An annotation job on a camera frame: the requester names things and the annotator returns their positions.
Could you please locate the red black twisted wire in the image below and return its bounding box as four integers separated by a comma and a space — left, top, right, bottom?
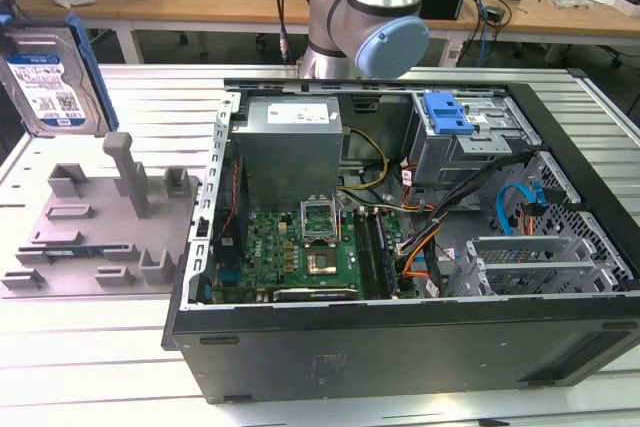
221, 204, 247, 246

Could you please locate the grey parts rack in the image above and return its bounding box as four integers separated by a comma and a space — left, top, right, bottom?
0, 131, 206, 301

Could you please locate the multicoloured power wire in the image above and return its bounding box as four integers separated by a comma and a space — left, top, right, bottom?
517, 185, 584, 238

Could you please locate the grey power supply unit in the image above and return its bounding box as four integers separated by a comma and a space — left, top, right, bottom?
230, 95, 344, 209

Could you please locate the orange wire bundle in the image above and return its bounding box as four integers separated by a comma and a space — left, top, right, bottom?
399, 241, 437, 281

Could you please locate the hard disk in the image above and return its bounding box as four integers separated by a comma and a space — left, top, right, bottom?
0, 11, 120, 137

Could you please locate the thin black hanging cable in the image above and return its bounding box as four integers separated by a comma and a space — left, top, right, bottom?
272, 0, 304, 67

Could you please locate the metal disk bay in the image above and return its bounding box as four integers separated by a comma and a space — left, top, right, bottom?
444, 234, 631, 298

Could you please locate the black RAM slot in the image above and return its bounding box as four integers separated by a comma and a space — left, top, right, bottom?
352, 210, 385, 299
372, 210, 402, 294

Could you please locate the CPU socket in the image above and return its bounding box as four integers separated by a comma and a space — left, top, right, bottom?
304, 245, 344, 278

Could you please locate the green RAM stick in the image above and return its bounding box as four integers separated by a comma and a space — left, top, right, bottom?
43, 245, 107, 257

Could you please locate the black graphics card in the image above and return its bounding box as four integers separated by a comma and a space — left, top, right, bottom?
272, 286, 359, 304

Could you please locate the green motherboard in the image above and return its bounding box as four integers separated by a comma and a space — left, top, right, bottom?
212, 206, 416, 304

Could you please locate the black cable bundle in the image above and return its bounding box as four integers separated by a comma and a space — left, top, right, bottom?
398, 151, 537, 259

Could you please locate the blue drive latch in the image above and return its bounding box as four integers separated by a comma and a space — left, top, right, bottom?
422, 90, 474, 137

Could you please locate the grey optical drive cage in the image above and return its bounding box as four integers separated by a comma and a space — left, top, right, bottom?
409, 89, 540, 189

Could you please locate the yellow wire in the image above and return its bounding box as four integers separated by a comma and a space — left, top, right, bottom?
338, 127, 392, 194

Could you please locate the red wire with white label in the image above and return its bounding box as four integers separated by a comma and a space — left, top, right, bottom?
398, 159, 436, 213

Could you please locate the blue network cable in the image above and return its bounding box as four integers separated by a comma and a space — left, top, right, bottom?
476, 0, 497, 68

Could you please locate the blue SATA wire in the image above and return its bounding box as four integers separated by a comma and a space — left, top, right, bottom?
496, 181, 545, 239

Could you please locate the metal socket cover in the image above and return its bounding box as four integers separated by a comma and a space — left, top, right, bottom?
298, 194, 344, 247

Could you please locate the black PC case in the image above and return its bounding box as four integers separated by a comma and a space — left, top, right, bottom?
160, 77, 640, 406

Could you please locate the grey wire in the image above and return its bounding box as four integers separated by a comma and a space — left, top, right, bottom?
342, 194, 436, 214

